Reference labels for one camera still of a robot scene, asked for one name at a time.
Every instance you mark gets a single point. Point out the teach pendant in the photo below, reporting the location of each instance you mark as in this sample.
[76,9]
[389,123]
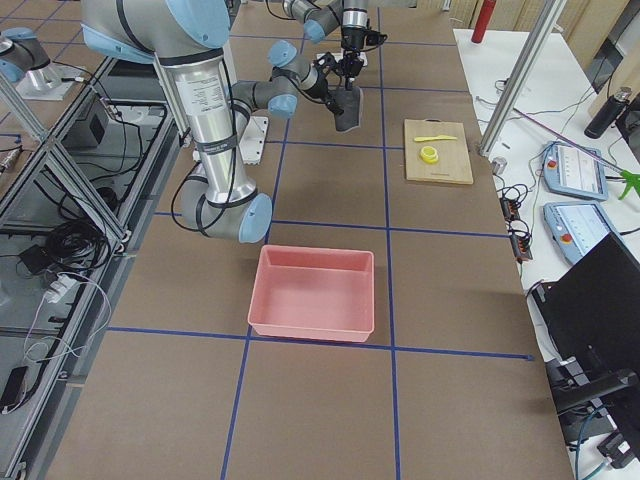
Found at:
[570,171]
[576,227]

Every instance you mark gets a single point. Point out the black water bottle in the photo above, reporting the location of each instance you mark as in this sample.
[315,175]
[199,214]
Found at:
[608,113]

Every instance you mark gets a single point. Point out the aluminium frame post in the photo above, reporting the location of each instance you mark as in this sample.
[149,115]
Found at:
[525,62]

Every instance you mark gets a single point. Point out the black monitor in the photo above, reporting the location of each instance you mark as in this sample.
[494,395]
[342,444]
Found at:
[592,316]

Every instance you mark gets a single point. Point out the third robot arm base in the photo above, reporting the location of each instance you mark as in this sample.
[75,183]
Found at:
[26,65]

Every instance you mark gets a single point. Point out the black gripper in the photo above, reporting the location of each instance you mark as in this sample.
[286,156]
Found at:
[324,93]
[352,40]

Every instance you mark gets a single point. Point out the bamboo cutting board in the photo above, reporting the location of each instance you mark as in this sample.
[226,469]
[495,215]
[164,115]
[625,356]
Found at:
[453,167]

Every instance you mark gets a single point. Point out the power strip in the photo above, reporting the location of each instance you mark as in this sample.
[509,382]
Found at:
[518,230]

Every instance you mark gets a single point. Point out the grey wiping cloth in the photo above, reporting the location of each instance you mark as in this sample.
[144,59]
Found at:
[350,102]

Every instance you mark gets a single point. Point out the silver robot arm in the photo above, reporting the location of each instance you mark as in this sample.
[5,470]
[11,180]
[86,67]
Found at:
[351,18]
[185,42]

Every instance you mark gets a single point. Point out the white rectangular tray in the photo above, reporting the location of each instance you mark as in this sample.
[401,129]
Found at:
[364,59]

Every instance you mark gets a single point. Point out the pink plastic bin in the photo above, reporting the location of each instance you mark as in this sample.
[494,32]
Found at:
[314,293]

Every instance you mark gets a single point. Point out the lower teach pendant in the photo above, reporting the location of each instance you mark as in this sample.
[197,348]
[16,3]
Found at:
[576,227]

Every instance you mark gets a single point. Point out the yellow plastic knife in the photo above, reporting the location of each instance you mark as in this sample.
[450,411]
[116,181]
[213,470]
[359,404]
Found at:
[434,138]

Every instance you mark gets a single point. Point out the red bottle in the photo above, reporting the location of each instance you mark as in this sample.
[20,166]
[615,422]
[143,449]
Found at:
[484,17]

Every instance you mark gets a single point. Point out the upper teach pendant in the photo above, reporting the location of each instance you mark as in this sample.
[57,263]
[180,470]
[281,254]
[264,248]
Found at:
[570,171]

